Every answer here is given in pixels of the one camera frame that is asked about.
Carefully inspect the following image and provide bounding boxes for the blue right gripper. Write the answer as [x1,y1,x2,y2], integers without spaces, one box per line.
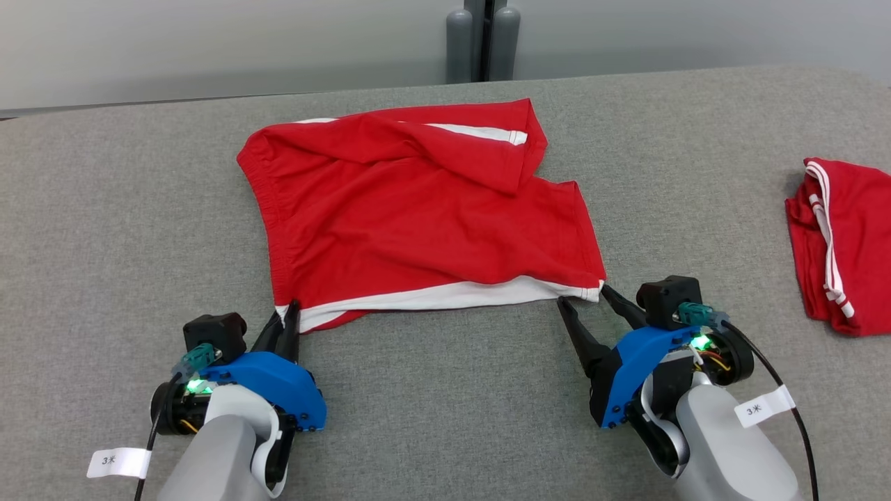
[557,284,755,429]

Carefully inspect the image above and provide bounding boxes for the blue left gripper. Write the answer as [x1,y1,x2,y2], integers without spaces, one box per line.
[152,301,328,436]

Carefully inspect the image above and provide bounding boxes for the red shorts with white stripe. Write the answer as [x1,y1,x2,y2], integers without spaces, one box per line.
[237,97,606,333]

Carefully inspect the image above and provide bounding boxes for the red basketball jersey with number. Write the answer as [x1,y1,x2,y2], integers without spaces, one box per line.
[785,157,891,337]

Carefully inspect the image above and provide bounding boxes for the white right cable label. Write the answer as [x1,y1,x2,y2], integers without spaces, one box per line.
[734,385,796,428]

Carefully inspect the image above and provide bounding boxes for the white cable label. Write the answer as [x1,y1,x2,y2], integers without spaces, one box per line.
[734,385,796,428]
[87,447,152,479]

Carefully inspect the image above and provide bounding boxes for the white left cable label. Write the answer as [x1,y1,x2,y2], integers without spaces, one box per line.
[87,447,152,479]

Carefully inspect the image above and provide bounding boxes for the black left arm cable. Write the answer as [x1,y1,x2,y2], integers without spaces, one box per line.
[132,372,183,501]

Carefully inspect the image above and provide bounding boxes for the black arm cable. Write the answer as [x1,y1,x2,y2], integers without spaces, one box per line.
[132,372,183,501]
[723,319,819,501]

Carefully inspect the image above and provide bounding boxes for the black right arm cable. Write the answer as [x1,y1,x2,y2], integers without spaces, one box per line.
[723,319,819,501]

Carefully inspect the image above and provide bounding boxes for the grey cylindrical post pad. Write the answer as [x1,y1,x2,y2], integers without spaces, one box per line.
[445,8,475,84]
[491,7,521,82]

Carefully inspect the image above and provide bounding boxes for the aluminium frame post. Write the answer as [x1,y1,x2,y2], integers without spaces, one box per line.
[465,0,507,83]

